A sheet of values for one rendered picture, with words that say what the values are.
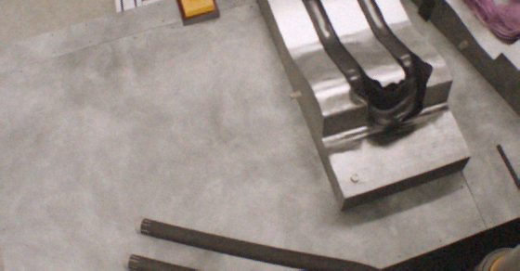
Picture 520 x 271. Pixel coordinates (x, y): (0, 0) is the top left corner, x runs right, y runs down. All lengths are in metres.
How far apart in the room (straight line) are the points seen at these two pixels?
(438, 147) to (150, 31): 0.63
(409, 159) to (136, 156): 0.50
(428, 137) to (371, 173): 0.13
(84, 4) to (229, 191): 1.47
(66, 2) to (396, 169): 1.69
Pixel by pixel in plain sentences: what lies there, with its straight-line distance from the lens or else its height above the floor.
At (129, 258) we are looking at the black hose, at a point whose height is 0.83.
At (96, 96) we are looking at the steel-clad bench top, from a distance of 1.40.
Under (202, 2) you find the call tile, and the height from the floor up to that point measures 0.84.
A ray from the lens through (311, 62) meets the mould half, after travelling 1.29.
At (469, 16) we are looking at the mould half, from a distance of 1.45.
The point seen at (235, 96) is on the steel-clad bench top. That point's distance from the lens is 1.37.
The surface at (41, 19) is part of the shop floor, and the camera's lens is 2.62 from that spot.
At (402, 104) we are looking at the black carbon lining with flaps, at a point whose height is 0.87.
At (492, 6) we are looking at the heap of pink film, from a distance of 1.47.
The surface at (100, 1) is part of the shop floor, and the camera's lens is 2.61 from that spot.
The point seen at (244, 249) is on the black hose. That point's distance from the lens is 1.16.
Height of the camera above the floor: 1.97
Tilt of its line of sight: 61 degrees down
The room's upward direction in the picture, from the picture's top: 2 degrees clockwise
